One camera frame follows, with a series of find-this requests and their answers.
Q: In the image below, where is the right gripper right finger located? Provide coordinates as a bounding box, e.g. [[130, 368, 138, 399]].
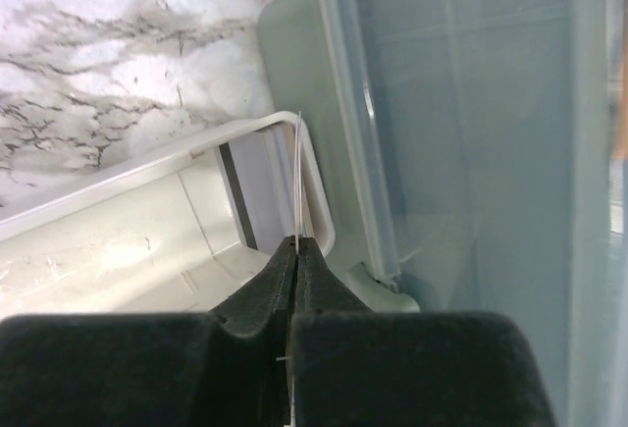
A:
[[291, 238, 556, 426]]

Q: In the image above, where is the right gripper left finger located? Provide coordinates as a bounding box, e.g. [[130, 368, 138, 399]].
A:
[[1, 238, 297, 426]]

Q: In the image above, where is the gold credit card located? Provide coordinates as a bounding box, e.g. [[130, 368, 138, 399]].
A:
[[293, 113, 303, 254]]

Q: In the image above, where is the white plastic tray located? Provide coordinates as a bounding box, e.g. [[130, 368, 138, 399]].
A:
[[1, 112, 336, 317]]

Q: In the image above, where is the grey lidded storage box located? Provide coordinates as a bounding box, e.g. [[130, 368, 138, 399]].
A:
[[258, 0, 627, 426]]

